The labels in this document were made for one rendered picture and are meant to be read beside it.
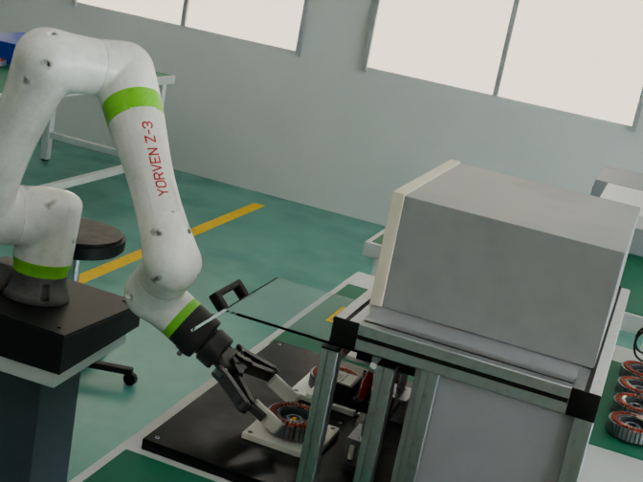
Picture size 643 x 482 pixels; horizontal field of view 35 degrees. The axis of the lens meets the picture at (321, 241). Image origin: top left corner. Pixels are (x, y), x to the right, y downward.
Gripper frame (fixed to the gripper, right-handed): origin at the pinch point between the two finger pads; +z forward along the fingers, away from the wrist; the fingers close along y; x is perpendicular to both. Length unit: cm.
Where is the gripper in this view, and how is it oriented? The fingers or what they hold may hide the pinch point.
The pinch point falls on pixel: (283, 411)
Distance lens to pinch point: 204.5
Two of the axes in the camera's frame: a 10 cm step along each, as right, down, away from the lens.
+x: 6.4, -7.1, -3.2
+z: 7.4, 6.7, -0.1
